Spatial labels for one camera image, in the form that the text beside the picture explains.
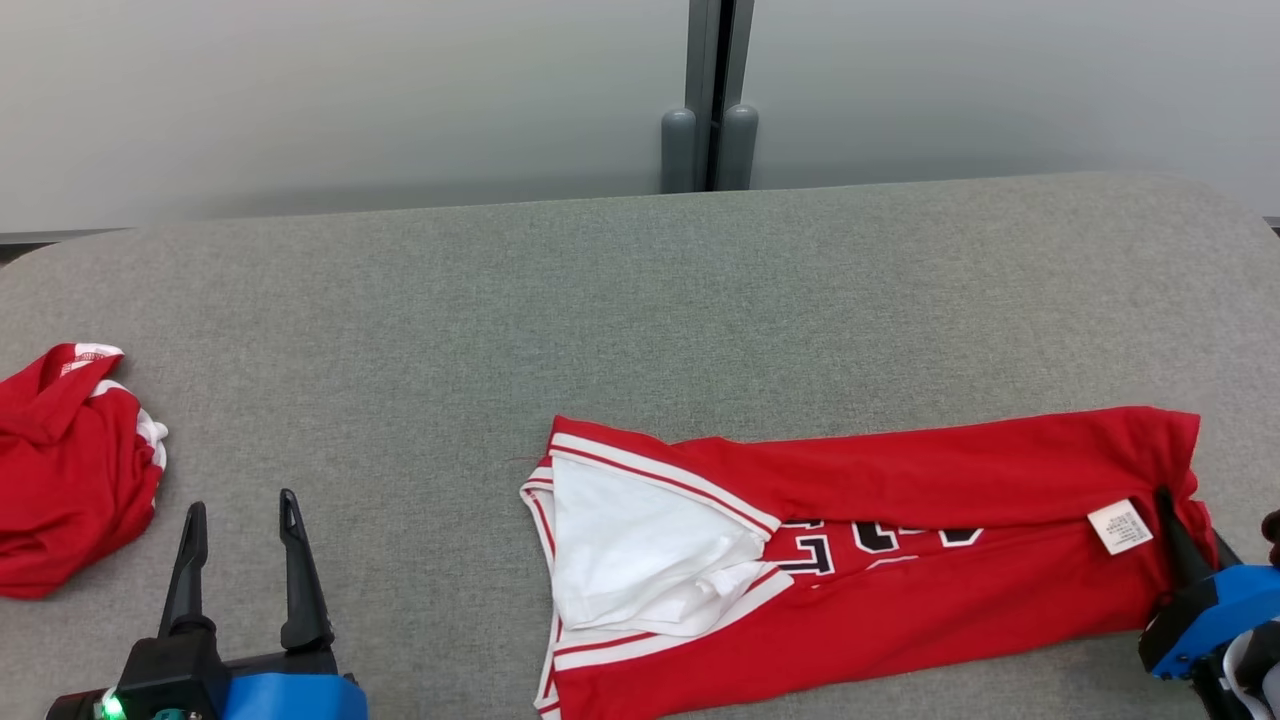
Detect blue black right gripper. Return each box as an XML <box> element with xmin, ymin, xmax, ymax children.
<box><xmin>1140</xmin><ymin>487</ymin><xmax>1280</xmax><ymax>681</ymax></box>

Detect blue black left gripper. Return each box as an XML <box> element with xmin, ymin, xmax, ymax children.
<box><xmin>45</xmin><ymin>489</ymin><xmax>369</xmax><ymax>720</ymax></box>

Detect red shorts with white trim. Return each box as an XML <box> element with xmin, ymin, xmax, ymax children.
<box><xmin>0</xmin><ymin>343</ymin><xmax>169</xmax><ymax>601</ymax></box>

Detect red lettered basketball jersey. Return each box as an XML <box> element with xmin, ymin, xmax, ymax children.
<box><xmin>520</xmin><ymin>405</ymin><xmax>1219</xmax><ymax>720</ymax></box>

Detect grey metal partition post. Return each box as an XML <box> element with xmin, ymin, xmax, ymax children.
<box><xmin>660</xmin><ymin>0</ymin><xmax>759</xmax><ymax>194</ymax></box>

